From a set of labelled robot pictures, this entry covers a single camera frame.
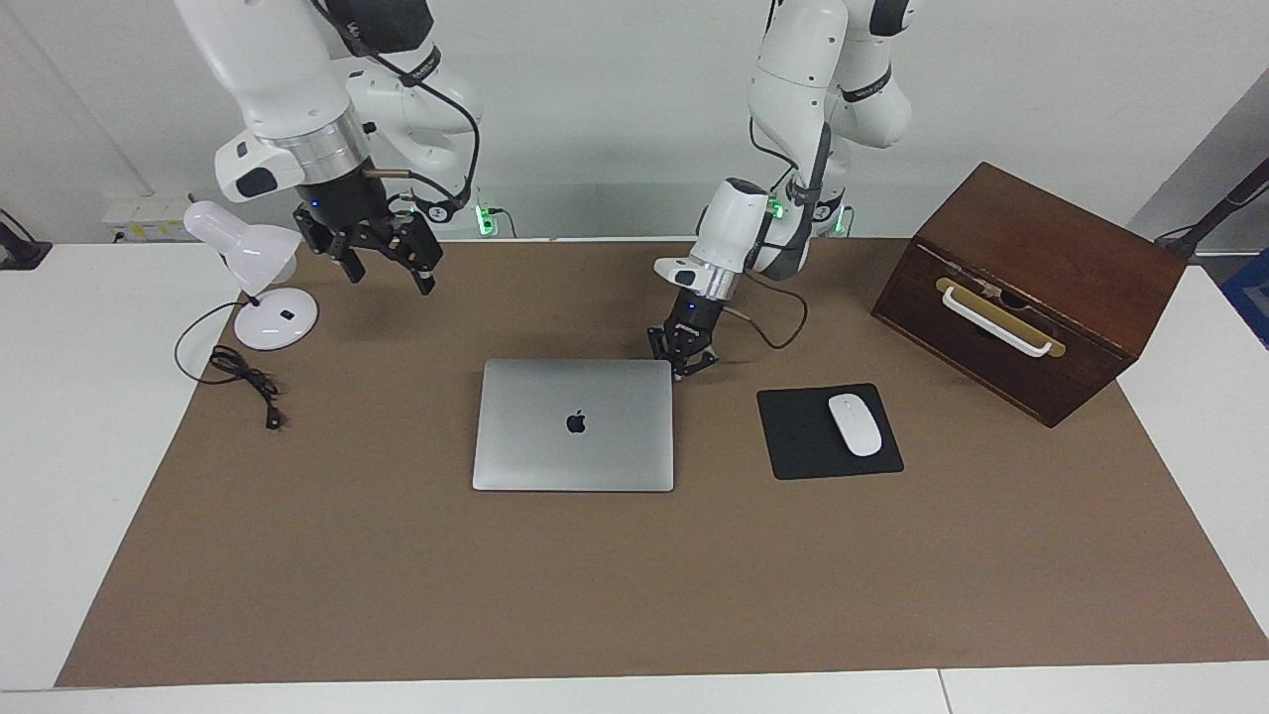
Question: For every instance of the white power strip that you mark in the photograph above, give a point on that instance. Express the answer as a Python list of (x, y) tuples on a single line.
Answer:
[(139, 223)]

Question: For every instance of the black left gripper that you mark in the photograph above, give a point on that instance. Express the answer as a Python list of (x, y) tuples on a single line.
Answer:
[(696, 314)]

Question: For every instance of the dark brown wooden box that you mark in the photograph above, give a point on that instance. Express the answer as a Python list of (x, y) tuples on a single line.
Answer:
[(991, 377)]

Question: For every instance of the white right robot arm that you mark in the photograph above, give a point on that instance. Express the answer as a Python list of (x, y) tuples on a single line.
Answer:
[(268, 69)]

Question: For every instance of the black mouse pad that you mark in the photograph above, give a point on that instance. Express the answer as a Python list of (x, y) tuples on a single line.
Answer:
[(803, 436)]

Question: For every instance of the brown table mat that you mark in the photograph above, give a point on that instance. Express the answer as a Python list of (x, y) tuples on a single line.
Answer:
[(634, 595)]

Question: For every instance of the blue object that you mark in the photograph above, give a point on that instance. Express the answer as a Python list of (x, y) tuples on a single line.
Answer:
[(1251, 297)]

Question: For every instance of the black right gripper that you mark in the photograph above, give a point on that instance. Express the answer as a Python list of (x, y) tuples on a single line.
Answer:
[(342, 203)]

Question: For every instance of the black clamp mount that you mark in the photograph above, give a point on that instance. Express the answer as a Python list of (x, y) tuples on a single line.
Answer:
[(20, 253)]

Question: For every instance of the white desk lamp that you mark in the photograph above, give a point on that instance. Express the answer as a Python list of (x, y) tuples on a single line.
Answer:
[(258, 248)]

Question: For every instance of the silver laptop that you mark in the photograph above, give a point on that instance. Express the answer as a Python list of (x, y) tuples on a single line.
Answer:
[(575, 456)]

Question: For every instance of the black stand pole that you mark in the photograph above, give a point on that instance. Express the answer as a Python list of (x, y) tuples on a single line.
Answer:
[(1219, 210)]

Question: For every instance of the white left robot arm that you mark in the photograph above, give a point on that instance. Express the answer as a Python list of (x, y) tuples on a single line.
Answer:
[(793, 69)]

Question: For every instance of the white computer mouse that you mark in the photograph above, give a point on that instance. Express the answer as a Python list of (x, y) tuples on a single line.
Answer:
[(855, 424)]

